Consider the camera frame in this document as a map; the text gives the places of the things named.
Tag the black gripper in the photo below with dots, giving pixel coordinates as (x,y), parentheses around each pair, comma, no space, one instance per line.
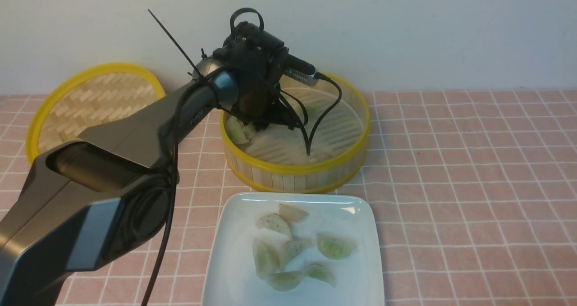
(258,60)

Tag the pale dumpling steamer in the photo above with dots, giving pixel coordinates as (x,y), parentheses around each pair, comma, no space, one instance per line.
(249,131)

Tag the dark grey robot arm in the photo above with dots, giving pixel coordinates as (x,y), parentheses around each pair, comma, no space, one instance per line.
(88,202)

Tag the pale dumpling top of plate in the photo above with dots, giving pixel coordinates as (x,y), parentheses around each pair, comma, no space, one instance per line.
(291,213)

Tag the pale dumpling of plate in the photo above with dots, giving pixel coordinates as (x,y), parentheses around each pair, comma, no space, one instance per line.
(291,213)
(291,249)

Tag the speckled dumpling upper left plate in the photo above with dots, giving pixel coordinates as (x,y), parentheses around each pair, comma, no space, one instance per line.
(274,222)

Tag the pale dumpling centre of plate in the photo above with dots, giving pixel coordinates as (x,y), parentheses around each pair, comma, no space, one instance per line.
(291,249)

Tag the green dumpling left of plate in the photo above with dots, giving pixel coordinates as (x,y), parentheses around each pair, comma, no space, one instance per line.
(266,260)

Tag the green dumpling of plate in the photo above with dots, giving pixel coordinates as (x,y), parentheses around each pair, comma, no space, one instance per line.
(266,260)
(335,247)

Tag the green dumpling right of plate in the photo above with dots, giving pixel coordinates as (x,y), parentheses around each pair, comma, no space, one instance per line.
(335,247)

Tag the green dumpling bottom right plate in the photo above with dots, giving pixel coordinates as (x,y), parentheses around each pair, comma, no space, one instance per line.
(319,272)

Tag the white square plate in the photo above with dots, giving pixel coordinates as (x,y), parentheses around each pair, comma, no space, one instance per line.
(231,278)

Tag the pale green dumpling bottom plate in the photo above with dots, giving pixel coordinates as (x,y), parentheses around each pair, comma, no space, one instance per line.
(285,281)

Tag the green dumpling steamer front left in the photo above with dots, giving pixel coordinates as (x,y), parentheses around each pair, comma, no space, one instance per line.
(234,130)

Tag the yellow rimmed bamboo steamer basket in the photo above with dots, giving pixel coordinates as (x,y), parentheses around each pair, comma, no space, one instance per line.
(275,160)

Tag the yellow rimmed bamboo steamer lid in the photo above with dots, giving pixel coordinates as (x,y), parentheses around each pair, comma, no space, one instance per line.
(97,95)

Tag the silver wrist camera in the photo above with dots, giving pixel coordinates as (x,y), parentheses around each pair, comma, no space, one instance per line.
(300,70)

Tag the black cable tie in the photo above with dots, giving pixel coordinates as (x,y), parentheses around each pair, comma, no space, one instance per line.
(176,42)

